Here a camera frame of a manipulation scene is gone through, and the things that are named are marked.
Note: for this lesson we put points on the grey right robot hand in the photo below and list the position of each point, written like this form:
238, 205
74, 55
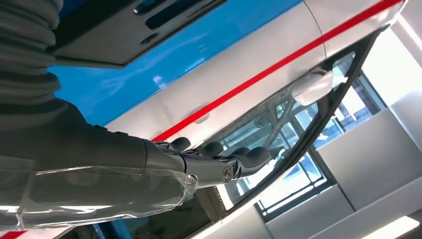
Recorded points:
82, 151

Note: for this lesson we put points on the white car with red stripe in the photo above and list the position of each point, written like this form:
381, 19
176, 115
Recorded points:
230, 76

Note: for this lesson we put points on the ceiling light panel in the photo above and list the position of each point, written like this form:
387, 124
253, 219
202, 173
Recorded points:
389, 229

